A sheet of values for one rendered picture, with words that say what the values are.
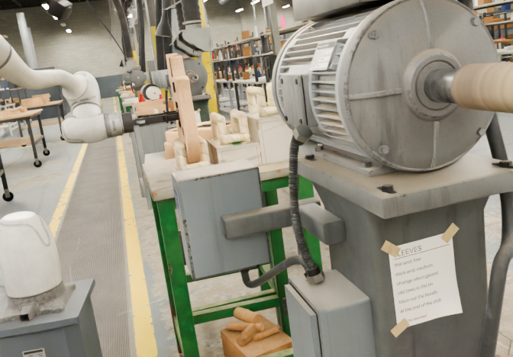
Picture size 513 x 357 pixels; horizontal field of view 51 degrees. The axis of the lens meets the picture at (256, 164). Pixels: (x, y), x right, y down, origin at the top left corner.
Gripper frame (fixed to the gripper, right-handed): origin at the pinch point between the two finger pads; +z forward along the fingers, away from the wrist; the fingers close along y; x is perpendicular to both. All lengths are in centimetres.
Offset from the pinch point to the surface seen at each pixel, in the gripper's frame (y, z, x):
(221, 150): 13.8, 12.7, -13.8
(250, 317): -12, 18, -94
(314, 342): 128, 6, -27
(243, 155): 13.8, 20.2, -16.8
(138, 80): -738, -4, 4
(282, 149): 13.8, 35.0, -17.3
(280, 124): 13.8, 35.6, -7.9
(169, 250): 26, -12, -43
